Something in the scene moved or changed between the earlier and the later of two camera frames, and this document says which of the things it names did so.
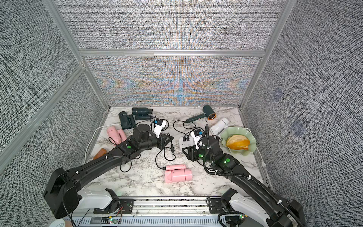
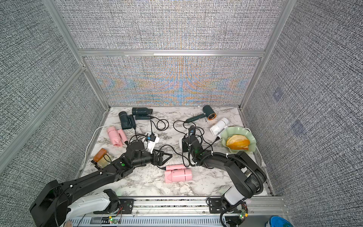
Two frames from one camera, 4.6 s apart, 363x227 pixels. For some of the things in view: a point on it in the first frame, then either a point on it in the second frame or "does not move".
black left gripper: [162, 142] -> [159, 157]
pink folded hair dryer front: [175, 173] does not move
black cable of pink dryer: [172, 150] -> [188, 158]
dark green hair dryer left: [127, 121] does not move
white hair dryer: [217, 128] does not move
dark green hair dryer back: [142, 113] does not move
